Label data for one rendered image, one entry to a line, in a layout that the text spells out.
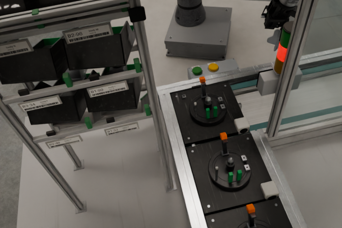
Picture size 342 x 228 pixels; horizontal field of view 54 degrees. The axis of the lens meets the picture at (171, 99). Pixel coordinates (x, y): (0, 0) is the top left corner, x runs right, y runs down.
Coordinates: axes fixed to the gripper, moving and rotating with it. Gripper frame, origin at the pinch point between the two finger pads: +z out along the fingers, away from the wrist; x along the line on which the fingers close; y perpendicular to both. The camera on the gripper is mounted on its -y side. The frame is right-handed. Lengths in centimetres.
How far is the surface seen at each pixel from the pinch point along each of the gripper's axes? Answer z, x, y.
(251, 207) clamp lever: -10, 69, 26
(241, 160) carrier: 0, 52, 22
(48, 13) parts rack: -57, 45, 73
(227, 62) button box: 11.2, 5.1, 16.7
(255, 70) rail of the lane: 8.1, 11.5, 6.6
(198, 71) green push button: 11.8, 9.7, 29.7
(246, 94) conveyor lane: 11.9, 20.8, 10.8
